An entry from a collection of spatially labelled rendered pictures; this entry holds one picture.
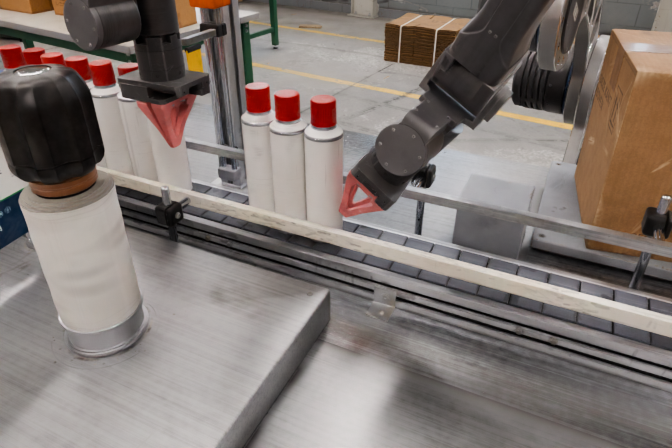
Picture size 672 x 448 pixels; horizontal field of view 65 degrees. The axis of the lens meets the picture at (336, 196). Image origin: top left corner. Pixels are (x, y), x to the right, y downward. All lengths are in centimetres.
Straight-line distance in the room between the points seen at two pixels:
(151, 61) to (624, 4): 543
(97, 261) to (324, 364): 28
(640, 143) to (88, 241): 67
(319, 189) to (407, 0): 585
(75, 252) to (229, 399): 20
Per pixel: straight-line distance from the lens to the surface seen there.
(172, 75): 70
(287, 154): 70
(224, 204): 79
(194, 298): 68
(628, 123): 78
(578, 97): 143
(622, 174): 81
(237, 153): 83
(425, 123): 54
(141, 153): 89
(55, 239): 55
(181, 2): 256
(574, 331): 68
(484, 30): 54
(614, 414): 67
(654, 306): 75
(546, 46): 95
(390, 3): 659
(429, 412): 61
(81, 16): 65
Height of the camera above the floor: 131
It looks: 30 degrees down
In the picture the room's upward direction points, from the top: straight up
